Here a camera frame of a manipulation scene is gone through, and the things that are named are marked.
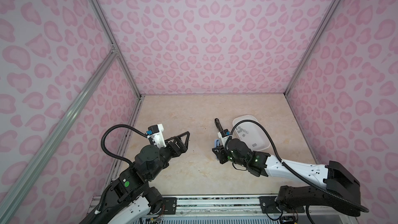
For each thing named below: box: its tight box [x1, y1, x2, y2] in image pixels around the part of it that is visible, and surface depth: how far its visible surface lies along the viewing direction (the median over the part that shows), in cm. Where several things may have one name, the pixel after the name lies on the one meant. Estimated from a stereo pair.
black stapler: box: [214, 118, 226, 136], surface depth 103 cm
